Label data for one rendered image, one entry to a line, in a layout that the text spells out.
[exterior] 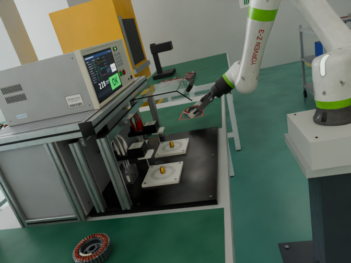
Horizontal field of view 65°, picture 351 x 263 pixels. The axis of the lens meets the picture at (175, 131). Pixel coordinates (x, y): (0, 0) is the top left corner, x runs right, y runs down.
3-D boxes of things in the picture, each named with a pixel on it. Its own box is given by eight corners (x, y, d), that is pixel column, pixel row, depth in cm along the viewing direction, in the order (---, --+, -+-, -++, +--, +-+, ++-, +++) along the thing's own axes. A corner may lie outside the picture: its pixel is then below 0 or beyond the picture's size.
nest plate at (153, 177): (183, 163, 118) (183, 160, 118) (178, 183, 104) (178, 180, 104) (150, 168, 121) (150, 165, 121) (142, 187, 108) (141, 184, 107)
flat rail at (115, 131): (150, 95, 146) (149, 89, 145) (107, 146, 89) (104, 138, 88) (148, 95, 146) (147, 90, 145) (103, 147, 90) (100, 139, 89)
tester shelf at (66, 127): (148, 83, 146) (145, 74, 145) (95, 134, 85) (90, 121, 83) (75, 98, 156) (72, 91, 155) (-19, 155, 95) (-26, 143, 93)
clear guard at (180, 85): (196, 87, 139) (194, 75, 137) (192, 100, 118) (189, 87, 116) (137, 99, 147) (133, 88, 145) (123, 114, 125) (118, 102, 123)
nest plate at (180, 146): (189, 140, 140) (188, 137, 140) (186, 153, 126) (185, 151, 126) (161, 144, 143) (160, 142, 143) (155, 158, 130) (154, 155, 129)
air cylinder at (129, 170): (139, 174, 119) (135, 163, 117) (134, 183, 112) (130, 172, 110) (128, 175, 120) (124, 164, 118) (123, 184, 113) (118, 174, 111)
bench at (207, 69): (235, 98, 443) (227, 52, 417) (245, 151, 275) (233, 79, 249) (170, 111, 468) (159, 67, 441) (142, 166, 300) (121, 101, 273)
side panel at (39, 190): (89, 216, 102) (56, 139, 91) (85, 221, 100) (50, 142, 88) (26, 222, 109) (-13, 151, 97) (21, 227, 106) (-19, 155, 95)
